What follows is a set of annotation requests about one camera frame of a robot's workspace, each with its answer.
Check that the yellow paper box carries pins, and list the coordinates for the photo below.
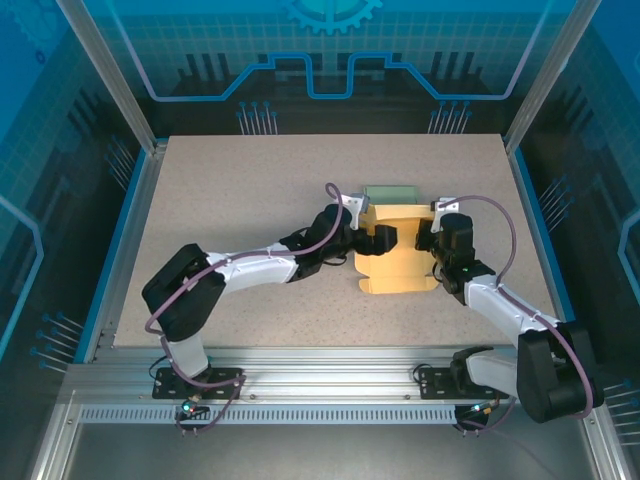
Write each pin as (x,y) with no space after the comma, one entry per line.
(395,275)

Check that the green paper box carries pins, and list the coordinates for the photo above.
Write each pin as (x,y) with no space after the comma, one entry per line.
(390,194)

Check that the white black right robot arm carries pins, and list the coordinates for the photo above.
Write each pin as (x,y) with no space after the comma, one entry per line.
(495,305)

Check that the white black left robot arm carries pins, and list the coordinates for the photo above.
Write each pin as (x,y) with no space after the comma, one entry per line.
(250,267)

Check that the blue side strip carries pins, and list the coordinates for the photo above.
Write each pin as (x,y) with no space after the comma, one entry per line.
(544,250)

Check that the small LED connector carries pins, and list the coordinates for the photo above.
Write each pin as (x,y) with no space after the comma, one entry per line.
(189,408)
(482,410)

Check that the grey metal shelf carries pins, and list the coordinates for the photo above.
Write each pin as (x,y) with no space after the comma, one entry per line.
(325,455)

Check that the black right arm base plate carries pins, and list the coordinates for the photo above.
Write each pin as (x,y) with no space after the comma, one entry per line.
(435,382)

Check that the aluminium mounting rail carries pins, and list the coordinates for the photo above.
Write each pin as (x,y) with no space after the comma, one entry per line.
(325,375)

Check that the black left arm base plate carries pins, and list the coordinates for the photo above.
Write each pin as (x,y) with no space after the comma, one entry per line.
(230,375)

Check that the aluminium side rail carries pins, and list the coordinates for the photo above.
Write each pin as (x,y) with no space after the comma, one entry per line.
(146,185)

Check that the aluminium frame post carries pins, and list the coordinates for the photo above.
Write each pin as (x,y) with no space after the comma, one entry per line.
(549,75)
(116,75)

